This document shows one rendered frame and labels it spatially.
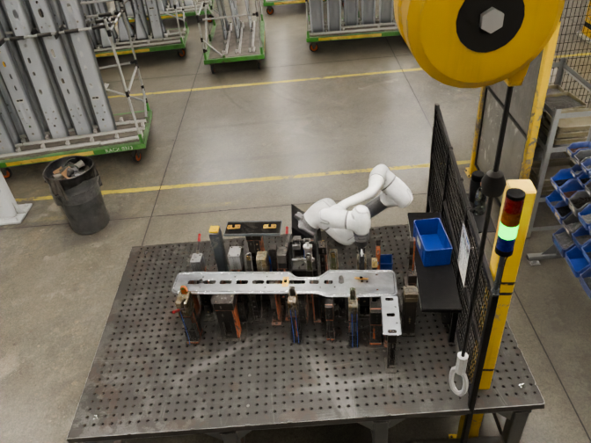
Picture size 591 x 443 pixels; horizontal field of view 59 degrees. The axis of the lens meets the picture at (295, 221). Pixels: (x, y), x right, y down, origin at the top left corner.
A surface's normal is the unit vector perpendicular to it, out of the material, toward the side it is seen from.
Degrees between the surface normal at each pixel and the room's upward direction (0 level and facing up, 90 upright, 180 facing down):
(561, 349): 0
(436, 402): 0
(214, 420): 0
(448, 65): 97
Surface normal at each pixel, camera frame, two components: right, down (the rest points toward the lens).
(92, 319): -0.08, -0.79
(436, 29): -0.15, 0.63
